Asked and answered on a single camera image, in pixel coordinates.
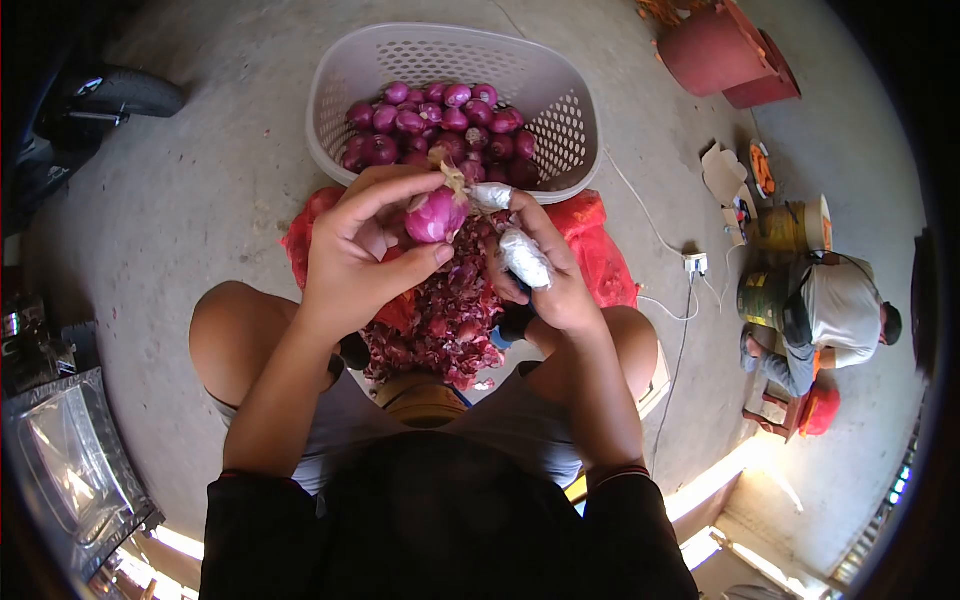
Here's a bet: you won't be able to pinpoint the person's right hand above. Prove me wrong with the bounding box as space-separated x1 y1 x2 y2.
468 183 606 340

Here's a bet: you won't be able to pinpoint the person's left hand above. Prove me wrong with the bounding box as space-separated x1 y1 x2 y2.
296 165 457 346

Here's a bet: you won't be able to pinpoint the person's left thumb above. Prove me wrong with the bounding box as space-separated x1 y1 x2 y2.
375 242 457 297

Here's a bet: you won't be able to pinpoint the person's left index finger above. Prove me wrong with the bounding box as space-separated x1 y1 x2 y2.
330 167 449 226

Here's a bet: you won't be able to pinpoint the person's left fingers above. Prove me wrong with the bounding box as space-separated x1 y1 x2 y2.
352 216 410 264

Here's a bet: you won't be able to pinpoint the person's right fingers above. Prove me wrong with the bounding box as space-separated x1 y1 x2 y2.
525 285 579 335

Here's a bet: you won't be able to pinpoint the person's right thumb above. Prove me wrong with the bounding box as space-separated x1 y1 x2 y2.
486 228 556 292

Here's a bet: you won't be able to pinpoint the person's right index finger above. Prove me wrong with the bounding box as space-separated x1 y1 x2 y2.
468 183 571 256

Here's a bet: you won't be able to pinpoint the blue handled knife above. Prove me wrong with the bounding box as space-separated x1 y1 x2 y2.
508 272 537 312

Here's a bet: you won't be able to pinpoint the half peeled red onion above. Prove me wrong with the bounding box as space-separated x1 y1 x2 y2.
405 159 472 246

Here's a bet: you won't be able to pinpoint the black wrist band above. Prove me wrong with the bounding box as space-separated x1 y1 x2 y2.
497 300 538 344

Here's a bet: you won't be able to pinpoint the heap of purple onion skins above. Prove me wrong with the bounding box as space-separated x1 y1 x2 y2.
360 212 528 393

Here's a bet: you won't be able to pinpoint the red mesh sack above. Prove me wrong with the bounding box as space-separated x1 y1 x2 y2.
281 187 643 336

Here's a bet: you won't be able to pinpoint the pile of peeled onions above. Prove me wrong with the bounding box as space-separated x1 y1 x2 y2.
341 81 543 190

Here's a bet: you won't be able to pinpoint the white plastic seat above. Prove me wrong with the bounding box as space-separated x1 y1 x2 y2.
636 341 673 421

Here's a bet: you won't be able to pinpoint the yellow round container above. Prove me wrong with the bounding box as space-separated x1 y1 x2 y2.
373 372 471 430

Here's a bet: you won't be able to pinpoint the white plastic basket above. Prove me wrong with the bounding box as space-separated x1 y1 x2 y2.
305 22 603 206

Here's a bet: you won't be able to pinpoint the person's legs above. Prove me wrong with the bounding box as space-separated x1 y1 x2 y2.
187 281 661 496

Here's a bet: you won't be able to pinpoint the cardboard piece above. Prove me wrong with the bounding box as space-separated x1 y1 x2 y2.
700 142 752 209

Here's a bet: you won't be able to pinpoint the green yellow tin can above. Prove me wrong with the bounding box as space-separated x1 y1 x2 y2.
736 266 798 333

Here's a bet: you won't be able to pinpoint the red plastic stool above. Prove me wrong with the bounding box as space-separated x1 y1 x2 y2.
657 0 783 99
722 28 803 111

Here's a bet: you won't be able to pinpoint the person's body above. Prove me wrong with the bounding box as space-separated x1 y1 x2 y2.
198 431 700 600

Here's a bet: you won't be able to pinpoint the plate with orange food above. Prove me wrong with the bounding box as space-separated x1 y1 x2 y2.
749 138 778 201

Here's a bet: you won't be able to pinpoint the low wooden stool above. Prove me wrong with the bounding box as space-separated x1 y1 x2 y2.
741 381 810 442

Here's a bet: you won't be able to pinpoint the yellow bucket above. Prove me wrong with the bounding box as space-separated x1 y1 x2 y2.
748 195 834 256

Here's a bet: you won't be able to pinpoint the motorcycle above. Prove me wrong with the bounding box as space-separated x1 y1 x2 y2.
0 0 188 235

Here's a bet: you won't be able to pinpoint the shiny metal tray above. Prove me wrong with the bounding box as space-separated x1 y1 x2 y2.
0 366 167 585

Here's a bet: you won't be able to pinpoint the white cable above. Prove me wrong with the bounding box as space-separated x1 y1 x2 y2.
602 148 688 260

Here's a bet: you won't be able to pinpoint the black cable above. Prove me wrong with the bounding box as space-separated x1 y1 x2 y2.
649 271 697 477

